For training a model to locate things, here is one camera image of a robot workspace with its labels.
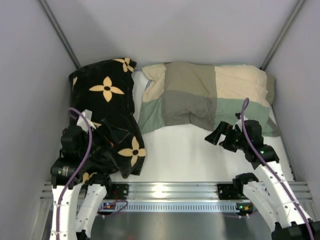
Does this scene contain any grey slotted cable duct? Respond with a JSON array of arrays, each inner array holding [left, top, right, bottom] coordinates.
[[74, 199, 253, 213]]

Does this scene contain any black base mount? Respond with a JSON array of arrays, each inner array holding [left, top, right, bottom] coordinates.
[[217, 183, 238, 200], [108, 183, 129, 201]]

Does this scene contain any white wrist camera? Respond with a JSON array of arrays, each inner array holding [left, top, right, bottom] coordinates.
[[232, 112, 248, 132], [76, 109, 102, 132]]

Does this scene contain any left corner aluminium profile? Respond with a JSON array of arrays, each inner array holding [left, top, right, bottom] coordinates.
[[37, 0, 81, 69]]

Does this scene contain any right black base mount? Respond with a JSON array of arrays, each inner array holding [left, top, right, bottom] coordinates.
[[217, 183, 238, 200]]

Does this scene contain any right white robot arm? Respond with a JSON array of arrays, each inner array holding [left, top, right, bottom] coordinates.
[[205, 120, 320, 240]]

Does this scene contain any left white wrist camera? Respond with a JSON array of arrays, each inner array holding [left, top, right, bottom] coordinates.
[[76, 109, 102, 132]]

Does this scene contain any aluminium mounting rail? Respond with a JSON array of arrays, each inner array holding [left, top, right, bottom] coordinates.
[[39, 181, 313, 201]]

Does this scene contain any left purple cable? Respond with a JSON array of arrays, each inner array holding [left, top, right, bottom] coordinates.
[[51, 107, 130, 240]]

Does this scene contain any white pillow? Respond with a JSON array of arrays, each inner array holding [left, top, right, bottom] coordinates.
[[132, 71, 149, 122]]

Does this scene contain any corner aluminium profile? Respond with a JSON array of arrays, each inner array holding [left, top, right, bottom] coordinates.
[[37, 0, 81, 69], [259, 0, 308, 71]]

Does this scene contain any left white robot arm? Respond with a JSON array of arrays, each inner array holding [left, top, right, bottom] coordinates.
[[50, 120, 129, 240]]

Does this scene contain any black floral pillow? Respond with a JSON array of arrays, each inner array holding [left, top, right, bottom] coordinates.
[[69, 57, 147, 179]]

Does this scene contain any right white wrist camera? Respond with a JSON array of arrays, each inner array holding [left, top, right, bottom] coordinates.
[[232, 112, 248, 132]]

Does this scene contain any right corner aluminium profile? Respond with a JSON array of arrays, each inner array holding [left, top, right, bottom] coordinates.
[[259, 0, 308, 71]]

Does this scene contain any purple cable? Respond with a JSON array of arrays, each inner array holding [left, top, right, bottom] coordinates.
[[240, 97, 316, 240], [51, 107, 130, 240]]

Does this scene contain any patchwork green beige pillowcase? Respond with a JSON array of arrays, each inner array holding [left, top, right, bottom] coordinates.
[[138, 62, 280, 137]]

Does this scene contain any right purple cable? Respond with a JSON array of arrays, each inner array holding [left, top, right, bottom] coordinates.
[[240, 97, 316, 240]]

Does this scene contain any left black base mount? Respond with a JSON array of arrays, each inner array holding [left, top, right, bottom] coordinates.
[[108, 183, 129, 201]]

